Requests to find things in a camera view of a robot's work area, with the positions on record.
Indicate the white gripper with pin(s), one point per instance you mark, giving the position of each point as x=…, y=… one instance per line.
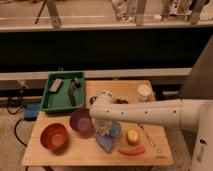
x=102, y=126

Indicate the blue sponge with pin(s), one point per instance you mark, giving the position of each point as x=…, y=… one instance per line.
x=107, y=139

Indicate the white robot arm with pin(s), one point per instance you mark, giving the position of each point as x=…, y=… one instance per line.
x=188, y=114

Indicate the purple bowl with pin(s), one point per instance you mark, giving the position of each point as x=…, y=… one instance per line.
x=81, y=122

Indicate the yellow apple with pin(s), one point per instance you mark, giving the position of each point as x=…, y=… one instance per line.
x=132, y=137

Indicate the dark grapes bunch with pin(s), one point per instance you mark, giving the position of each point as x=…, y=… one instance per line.
x=121, y=101

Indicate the orange bowl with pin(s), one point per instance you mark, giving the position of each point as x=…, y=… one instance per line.
x=54, y=136

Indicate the green plastic tray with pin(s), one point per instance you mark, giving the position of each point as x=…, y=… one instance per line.
x=59, y=101

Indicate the black tool in tray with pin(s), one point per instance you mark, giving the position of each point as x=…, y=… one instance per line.
x=74, y=83

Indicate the white cup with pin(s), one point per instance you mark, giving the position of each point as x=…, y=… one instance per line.
x=144, y=91

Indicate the blue box on floor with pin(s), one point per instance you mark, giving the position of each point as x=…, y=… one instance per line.
x=32, y=111

